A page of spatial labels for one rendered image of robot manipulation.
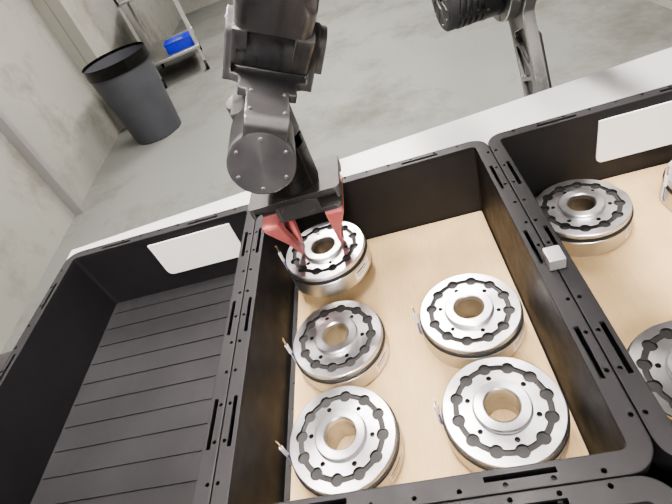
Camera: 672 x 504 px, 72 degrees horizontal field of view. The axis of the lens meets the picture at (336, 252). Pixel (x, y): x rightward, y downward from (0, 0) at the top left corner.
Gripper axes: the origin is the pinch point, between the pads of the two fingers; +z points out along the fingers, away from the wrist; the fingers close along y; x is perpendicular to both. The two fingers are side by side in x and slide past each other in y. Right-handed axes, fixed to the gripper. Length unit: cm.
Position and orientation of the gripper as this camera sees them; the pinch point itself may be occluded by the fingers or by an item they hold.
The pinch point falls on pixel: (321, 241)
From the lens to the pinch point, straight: 55.8
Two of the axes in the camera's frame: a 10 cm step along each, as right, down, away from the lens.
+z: 3.1, 7.0, 6.4
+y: 9.5, -2.4, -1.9
